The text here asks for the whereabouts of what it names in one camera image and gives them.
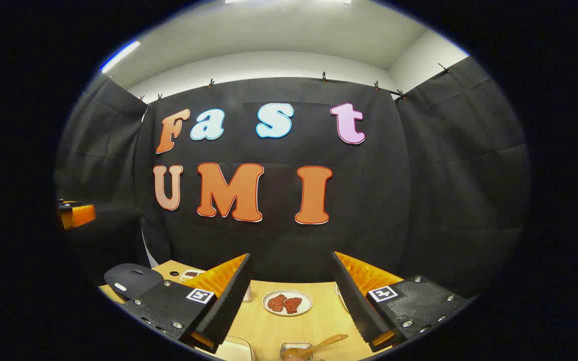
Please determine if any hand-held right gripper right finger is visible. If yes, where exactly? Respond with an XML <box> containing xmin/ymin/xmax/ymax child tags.
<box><xmin>332</xmin><ymin>251</ymin><xmax>473</xmax><ymax>347</ymax></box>

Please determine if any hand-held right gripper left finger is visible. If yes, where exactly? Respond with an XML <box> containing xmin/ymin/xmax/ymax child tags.
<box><xmin>124</xmin><ymin>253</ymin><xmax>253</xmax><ymax>354</ymax></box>

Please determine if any wooden spoon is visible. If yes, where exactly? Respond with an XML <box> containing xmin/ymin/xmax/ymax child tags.
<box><xmin>282</xmin><ymin>334</ymin><xmax>350</xmax><ymax>361</ymax></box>

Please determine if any black rice cooker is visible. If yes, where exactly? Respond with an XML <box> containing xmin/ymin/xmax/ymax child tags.
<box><xmin>104</xmin><ymin>263</ymin><xmax>165</xmax><ymax>302</ymax></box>

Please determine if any clear plastic rice container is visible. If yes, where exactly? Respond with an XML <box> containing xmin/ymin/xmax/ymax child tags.
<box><xmin>213</xmin><ymin>335</ymin><xmax>255</xmax><ymax>361</ymax></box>

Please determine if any white round plate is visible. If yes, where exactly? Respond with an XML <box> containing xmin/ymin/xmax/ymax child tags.
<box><xmin>262</xmin><ymin>289</ymin><xmax>314</xmax><ymax>317</ymax></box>

